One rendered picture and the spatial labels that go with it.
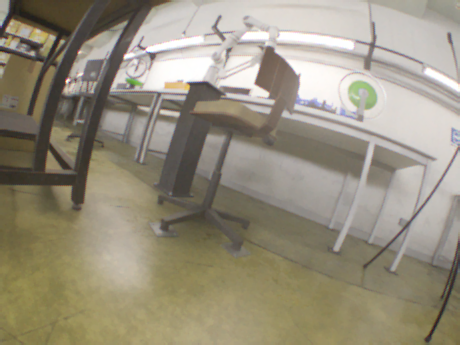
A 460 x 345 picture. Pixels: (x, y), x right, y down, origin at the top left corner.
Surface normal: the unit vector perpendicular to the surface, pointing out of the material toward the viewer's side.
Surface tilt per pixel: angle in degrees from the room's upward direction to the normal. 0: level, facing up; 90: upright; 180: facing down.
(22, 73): 90
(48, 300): 0
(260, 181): 90
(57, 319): 0
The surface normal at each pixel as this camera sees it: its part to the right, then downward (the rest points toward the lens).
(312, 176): -0.45, -0.07
